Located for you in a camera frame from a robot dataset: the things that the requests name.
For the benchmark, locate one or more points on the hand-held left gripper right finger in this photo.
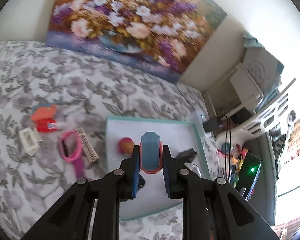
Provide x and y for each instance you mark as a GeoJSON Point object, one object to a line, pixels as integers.
{"type": "Point", "coordinates": [166, 172]}

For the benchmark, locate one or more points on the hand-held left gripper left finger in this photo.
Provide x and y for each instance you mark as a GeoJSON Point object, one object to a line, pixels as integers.
{"type": "Point", "coordinates": [135, 172]}

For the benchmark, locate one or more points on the black toy car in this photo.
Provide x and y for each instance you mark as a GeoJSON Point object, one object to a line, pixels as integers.
{"type": "Point", "coordinates": [141, 182]}

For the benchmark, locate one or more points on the black charger plug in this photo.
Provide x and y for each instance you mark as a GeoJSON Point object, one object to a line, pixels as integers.
{"type": "Point", "coordinates": [187, 155]}

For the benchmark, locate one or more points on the pink puppy toy figure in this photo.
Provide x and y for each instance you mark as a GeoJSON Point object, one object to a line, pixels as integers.
{"type": "Point", "coordinates": [125, 145]}

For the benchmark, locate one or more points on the white charger plug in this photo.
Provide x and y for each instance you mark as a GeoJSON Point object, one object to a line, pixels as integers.
{"type": "Point", "coordinates": [196, 170]}

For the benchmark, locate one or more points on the teal shallow box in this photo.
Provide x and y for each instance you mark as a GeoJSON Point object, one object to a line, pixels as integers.
{"type": "Point", "coordinates": [180, 135]}

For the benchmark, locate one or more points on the gold patterned small box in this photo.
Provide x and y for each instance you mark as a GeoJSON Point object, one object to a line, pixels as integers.
{"type": "Point", "coordinates": [88, 147]}

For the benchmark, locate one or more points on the red glue bottle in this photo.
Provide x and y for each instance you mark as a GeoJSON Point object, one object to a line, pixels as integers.
{"type": "Point", "coordinates": [43, 126]}

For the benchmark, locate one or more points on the short orange blue toy knife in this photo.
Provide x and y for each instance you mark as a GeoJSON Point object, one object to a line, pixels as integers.
{"type": "Point", "coordinates": [42, 113]}

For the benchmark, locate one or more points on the cream hair claw clip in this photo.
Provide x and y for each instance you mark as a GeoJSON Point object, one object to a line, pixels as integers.
{"type": "Point", "coordinates": [27, 141]}

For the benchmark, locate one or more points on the white power strip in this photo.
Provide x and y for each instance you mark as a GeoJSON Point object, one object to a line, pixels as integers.
{"type": "Point", "coordinates": [199, 116]}

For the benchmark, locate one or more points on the black power adapter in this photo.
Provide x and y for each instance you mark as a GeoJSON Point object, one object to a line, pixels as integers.
{"type": "Point", "coordinates": [211, 124]}

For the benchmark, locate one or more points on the pile of colourful small toys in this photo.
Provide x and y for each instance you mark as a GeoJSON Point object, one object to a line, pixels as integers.
{"type": "Point", "coordinates": [233, 155]}

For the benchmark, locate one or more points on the white slatted chair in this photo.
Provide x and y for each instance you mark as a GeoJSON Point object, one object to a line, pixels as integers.
{"type": "Point", "coordinates": [265, 120]}

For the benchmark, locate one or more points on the white shelf unit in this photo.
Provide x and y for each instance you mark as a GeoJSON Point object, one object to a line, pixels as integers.
{"type": "Point", "coordinates": [245, 85]}

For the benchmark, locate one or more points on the white printed box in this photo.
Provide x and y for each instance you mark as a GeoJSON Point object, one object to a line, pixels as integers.
{"type": "Point", "coordinates": [260, 65]}

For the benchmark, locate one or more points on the floral canvas painting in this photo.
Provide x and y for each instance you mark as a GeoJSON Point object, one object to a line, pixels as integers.
{"type": "Point", "coordinates": [127, 30]}

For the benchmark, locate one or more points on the teal cloth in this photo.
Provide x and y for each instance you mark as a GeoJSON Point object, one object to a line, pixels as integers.
{"type": "Point", "coordinates": [251, 40]}

